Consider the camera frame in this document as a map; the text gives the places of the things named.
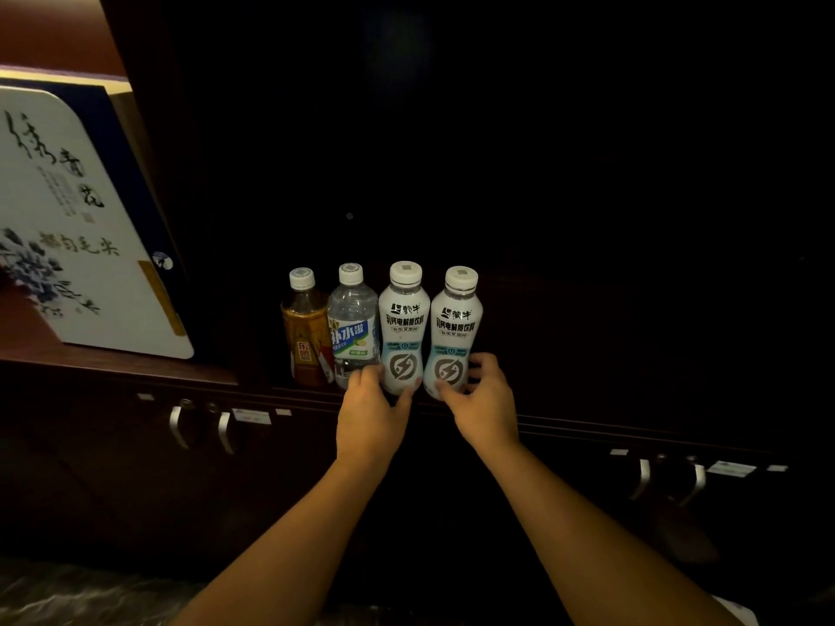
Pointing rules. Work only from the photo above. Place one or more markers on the person's right hand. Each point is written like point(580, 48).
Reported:
point(486, 413)

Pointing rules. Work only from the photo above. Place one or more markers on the person's left hand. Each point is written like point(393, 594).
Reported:
point(366, 423)

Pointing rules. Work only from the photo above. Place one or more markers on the person's right thumb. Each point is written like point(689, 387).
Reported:
point(452, 391)

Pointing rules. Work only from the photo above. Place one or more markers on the person's left thumb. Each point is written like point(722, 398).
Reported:
point(404, 394)

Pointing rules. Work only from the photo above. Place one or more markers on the white drink bottle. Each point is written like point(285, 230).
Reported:
point(455, 332)
point(404, 325)

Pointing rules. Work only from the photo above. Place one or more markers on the person's left forearm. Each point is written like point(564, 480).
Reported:
point(293, 554)

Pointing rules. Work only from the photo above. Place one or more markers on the person's right forearm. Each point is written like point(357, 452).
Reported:
point(587, 547)

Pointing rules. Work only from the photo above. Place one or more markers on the clear water bottle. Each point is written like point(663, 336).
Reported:
point(352, 325)

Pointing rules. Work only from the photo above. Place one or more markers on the brown tea bottle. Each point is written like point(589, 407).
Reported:
point(305, 332)

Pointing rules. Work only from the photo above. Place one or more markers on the white paper label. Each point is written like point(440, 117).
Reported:
point(252, 417)
point(730, 469)

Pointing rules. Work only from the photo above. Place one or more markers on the dark wooden cabinet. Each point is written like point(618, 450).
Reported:
point(587, 254)

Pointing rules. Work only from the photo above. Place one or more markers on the white sleeve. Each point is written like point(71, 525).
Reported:
point(740, 612)

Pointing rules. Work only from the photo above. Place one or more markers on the white flower-print gift box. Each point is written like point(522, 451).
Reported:
point(72, 221)

